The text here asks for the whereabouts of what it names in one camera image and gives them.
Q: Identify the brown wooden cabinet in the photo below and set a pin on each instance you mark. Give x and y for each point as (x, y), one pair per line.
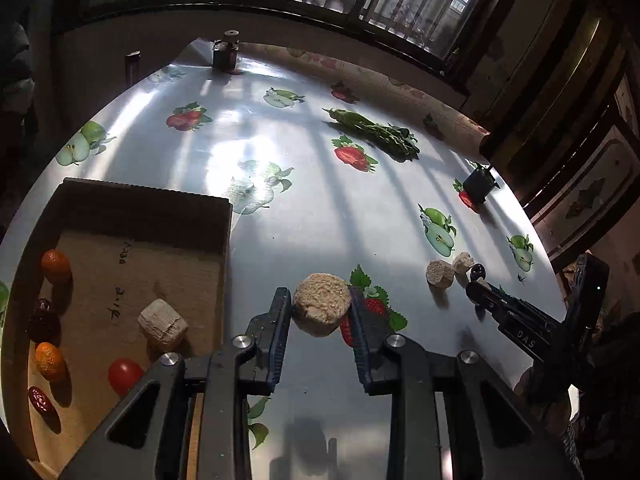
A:
(575, 160)

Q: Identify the large orange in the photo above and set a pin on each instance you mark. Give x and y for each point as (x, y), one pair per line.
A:
(50, 360)

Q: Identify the dark purple plum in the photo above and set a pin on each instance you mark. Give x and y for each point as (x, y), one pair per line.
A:
(477, 272)

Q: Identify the large ribbed beige sugarcane piece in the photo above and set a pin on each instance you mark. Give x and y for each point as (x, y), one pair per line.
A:
(162, 327)

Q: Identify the red cherry tomato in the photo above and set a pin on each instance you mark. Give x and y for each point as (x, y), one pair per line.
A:
(124, 375)

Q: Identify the bunch of green vegetables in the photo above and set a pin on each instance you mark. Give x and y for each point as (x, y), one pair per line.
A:
(375, 132)

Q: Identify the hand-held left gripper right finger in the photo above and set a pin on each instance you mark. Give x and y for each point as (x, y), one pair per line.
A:
(359, 332)

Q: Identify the small orange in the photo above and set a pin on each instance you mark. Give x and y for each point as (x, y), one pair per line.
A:
(55, 266)

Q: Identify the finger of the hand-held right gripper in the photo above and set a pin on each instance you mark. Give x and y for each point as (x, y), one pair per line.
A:
(525, 307)
(500, 317)

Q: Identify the fruit-print tablecloth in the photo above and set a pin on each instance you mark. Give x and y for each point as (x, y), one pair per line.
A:
(320, 220)

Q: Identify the brown cardboard box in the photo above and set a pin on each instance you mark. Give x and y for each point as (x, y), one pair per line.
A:
(125, 270)

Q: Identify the dark jar with lid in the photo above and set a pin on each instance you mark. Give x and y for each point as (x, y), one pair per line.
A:
(225, 52)

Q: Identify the small red date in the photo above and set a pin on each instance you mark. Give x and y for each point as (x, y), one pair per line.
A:
(41, 400)

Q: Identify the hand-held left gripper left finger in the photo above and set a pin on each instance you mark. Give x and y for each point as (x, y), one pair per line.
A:
(280, 340)

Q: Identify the large red date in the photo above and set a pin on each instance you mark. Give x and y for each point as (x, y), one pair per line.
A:
(42, 317)

